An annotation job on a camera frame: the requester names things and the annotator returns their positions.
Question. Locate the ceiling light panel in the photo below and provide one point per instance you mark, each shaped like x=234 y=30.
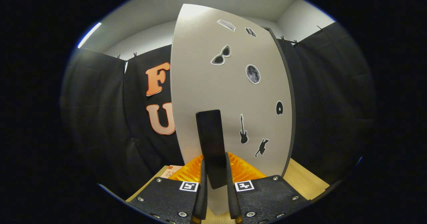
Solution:
x=89 y=35

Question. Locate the beige shoe cabinet door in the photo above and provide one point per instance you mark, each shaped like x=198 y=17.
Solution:
x=206 y=67

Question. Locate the black backdrop cloth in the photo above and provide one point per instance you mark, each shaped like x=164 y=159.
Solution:
x=100 y=117

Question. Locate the row of black cloth clips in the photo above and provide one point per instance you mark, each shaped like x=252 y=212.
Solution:
x=135 y=55

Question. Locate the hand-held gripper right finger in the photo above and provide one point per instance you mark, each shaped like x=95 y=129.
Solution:
x=231 y=197

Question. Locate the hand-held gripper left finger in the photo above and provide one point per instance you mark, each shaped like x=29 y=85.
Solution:
x=203 y=197

